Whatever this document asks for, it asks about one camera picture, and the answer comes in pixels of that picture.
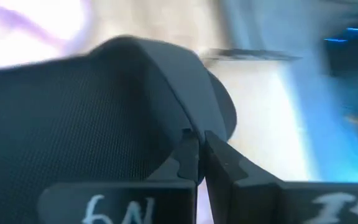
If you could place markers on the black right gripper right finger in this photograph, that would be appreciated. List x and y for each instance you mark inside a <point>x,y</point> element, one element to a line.
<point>259,199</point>

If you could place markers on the black slide sandal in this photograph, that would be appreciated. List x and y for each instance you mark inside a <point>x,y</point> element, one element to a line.
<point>73,109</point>

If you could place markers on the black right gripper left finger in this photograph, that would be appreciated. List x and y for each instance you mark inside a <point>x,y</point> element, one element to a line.
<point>120,202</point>

